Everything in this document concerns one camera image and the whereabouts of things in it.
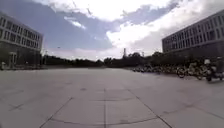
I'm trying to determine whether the row of parked bicycles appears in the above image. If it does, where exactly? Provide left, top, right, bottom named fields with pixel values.
left=131, top=61, right=209, bottom=80

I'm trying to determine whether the grey paved plaza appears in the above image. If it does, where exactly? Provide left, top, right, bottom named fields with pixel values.
left=0, top=67, right=224, bottom=128

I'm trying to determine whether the pale office building with fins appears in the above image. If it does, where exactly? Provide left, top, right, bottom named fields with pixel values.
left=0, top=12, right=45, bottom=70

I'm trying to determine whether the long grey office building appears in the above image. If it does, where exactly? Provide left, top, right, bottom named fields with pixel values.
left=161, top=9, right=224, bottom=66

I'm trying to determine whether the row of dark trees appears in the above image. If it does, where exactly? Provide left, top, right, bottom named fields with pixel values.
left=41, top=50, right=188, bottom=69

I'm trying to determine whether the parked scooter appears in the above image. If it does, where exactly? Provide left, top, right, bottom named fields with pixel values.
left=203, top=58, right=224, bottom=83

